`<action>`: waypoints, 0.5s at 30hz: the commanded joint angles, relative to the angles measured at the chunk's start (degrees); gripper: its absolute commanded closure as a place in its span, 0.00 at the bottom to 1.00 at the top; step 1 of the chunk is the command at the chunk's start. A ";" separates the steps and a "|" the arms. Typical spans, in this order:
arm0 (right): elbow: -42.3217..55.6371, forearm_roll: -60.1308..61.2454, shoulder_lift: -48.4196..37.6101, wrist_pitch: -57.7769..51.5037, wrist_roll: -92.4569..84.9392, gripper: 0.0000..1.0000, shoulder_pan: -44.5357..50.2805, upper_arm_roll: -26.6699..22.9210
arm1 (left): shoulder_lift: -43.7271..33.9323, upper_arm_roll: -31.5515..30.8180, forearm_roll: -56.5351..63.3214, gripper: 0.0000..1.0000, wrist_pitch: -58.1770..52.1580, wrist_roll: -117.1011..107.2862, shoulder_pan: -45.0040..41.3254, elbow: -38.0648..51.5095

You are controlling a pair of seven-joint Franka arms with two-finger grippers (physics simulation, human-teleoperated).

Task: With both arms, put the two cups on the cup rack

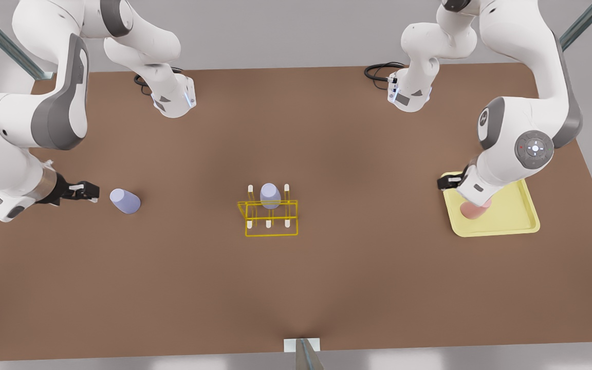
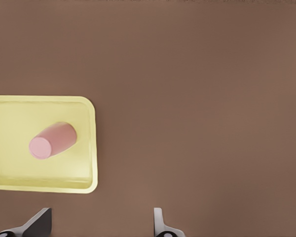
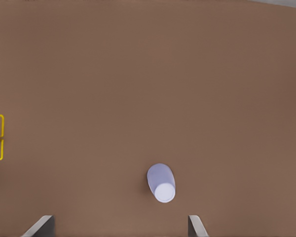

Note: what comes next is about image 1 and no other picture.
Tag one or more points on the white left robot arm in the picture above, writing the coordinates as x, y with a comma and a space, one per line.
527, 118

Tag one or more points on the pink cup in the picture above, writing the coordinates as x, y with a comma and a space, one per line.
473, 210

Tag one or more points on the silver frame post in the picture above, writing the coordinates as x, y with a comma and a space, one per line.
306, 354
3, 43
584, 23

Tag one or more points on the lavender cup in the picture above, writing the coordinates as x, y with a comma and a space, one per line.
125, 201
270, 196

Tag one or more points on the pale yellow tray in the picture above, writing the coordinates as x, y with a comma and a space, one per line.
512, 213

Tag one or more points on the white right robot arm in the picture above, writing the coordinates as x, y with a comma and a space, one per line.
59, 110

